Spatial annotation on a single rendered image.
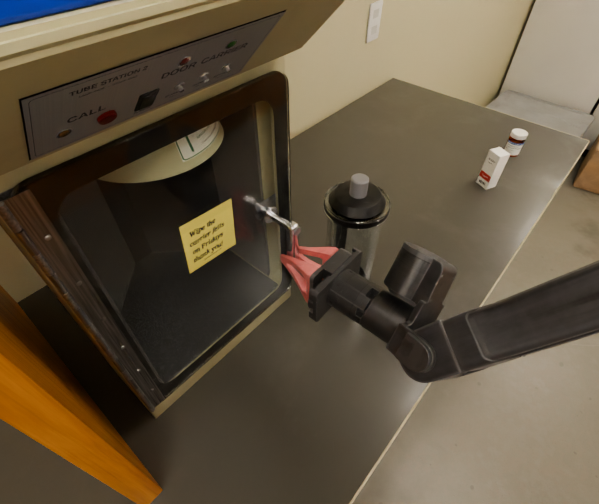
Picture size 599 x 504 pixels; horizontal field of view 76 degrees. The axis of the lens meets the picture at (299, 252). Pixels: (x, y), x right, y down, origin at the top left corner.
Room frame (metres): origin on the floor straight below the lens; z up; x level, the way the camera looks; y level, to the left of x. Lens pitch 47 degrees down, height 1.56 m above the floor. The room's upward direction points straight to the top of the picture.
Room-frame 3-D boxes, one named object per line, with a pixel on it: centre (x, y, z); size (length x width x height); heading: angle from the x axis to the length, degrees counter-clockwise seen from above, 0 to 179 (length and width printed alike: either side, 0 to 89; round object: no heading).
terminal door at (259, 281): (0.33, 0.12, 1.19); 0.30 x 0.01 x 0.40; 139
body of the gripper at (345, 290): (0.31, -0.07, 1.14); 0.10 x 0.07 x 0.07; 139
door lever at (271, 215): (0.39, 0.02, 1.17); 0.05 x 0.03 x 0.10; 49
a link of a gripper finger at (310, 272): (0.36, -0.02, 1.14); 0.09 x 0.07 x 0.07; 49
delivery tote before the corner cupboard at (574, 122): (2.42, -1.61, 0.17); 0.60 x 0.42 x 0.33; 47
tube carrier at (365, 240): (0.48, -0.09, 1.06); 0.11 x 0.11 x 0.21
